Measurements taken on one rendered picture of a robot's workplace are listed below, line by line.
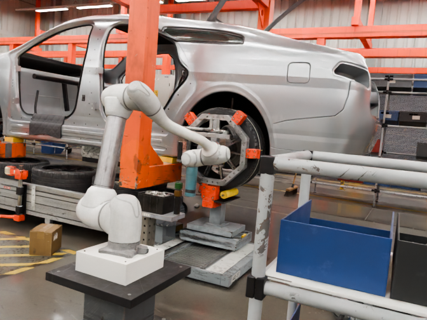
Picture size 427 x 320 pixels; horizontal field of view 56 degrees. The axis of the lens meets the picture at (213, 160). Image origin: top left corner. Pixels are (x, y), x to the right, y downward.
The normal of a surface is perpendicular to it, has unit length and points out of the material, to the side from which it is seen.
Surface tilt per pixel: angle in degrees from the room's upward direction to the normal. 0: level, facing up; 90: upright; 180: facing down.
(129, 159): 90
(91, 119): 92
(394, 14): 90
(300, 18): 90
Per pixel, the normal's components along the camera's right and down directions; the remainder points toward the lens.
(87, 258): -0.45, 0.04
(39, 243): 0.03, 0.09
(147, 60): 0.90, 0.11
